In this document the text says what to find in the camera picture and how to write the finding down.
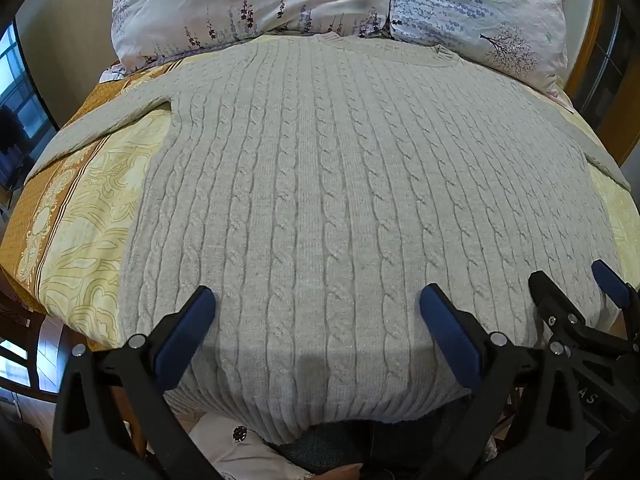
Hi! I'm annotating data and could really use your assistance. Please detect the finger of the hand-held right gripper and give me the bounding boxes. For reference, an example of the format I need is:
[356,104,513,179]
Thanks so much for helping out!
[591,260,640,341]
[529,271,638,356]

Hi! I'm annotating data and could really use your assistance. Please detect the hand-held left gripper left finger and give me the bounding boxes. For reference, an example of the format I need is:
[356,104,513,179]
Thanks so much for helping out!
[52,285,226,480]

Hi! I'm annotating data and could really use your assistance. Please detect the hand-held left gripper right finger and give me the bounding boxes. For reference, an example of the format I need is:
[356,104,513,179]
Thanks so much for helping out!
[419,283,601,480]

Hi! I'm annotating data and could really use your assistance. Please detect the grey cable-knit sweater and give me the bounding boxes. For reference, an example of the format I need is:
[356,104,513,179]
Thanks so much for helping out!
[24,35,632,446]

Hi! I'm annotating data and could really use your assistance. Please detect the yellow patterned bed sheet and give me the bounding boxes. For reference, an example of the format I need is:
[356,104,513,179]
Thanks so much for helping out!
[0,55,640,351]

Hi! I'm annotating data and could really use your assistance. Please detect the person's white shirt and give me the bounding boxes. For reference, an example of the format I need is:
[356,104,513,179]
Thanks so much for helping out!
[187,410,311,480]

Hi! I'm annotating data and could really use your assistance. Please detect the person's dark pants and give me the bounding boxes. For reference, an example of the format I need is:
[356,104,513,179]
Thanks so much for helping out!
[280,400,501,480]

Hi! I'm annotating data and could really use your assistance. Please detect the wooden chair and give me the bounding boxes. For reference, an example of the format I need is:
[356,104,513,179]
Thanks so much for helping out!
[0,280,61,401]

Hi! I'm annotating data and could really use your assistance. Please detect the wooden headboard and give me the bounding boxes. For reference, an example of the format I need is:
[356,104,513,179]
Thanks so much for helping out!
[565,0,636,166]

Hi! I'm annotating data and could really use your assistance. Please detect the window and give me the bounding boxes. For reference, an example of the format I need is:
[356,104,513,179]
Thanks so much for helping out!
[0,25,56,206]

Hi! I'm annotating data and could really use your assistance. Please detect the white pillow with tree print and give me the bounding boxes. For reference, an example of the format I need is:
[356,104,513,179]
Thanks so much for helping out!
[387,0,576,111]

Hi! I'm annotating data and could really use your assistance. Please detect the white pillow with purple flowers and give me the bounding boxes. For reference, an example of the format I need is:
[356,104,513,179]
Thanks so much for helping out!
[99,0,401,83]

